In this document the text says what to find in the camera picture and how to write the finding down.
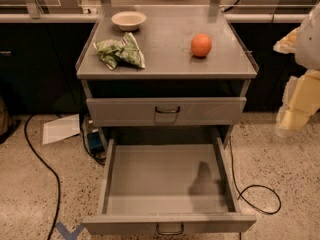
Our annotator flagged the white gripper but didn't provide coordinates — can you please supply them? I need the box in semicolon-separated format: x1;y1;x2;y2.
273;3;320;138

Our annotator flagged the orange fruit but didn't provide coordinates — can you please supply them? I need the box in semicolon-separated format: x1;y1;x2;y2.
191;34;212;57

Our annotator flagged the grey metal drawer cabinet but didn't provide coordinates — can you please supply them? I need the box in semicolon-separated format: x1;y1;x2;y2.
77;5;257;142

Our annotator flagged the open grey middle drawer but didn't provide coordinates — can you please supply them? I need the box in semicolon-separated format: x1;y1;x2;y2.
83;138;256;235

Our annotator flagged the closed grey upper drawer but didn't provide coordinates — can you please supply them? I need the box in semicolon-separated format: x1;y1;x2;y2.
87;97;246;127

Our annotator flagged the green chip bag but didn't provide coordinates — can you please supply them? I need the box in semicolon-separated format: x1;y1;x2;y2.
93;32;145;71

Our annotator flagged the white paper bowl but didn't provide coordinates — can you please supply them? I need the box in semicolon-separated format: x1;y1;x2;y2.
111;11;146;31

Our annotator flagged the blue box on floor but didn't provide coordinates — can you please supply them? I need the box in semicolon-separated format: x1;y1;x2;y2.
87;132;104;154

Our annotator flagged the white paper sheet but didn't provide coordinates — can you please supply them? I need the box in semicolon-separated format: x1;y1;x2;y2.
43;114;80;145

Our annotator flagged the blue tape floor mark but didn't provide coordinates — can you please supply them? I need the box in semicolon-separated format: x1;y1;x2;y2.
56;222;84;240

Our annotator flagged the black floor cable left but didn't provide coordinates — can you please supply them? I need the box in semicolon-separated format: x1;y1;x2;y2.
23;114;62;240

